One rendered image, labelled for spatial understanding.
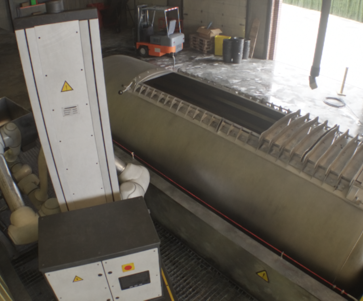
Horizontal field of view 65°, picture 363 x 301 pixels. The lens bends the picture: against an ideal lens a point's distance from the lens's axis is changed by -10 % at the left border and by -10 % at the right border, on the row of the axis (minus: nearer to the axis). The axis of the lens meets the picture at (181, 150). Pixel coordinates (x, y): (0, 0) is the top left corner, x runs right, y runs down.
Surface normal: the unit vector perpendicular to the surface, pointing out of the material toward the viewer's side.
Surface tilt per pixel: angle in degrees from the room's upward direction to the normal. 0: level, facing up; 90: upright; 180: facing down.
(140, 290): 90
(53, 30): 90
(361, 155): 3
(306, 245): 67
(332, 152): 6
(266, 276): 90
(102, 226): 0
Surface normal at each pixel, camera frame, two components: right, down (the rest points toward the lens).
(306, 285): 0.00, -0.83
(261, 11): -0.72, 0.39
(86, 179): 0.33, 0.52
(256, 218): -0.68, 0.07
